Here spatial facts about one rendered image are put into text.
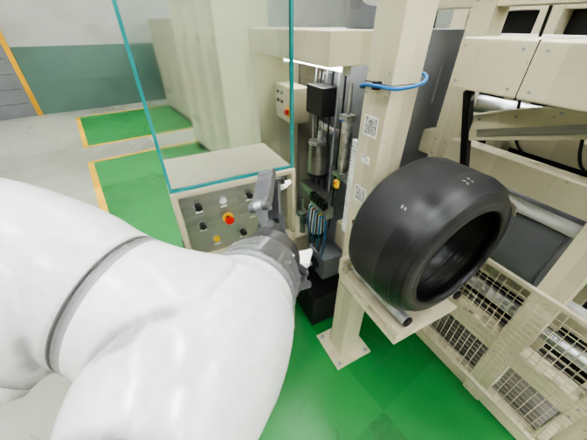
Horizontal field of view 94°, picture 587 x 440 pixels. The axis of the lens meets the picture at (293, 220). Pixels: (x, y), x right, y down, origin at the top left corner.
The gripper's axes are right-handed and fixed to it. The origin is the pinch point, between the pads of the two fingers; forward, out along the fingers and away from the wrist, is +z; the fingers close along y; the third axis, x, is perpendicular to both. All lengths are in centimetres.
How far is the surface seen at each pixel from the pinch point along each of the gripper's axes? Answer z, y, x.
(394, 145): 65, 3, -30
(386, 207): 41.0, -12.9, -19.8
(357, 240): 45, -23, -8
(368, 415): 77, -140, 12
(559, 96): 43, 5, -69
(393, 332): 48, -64, -13
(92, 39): 616, 407, 499
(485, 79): 58, 16, -59
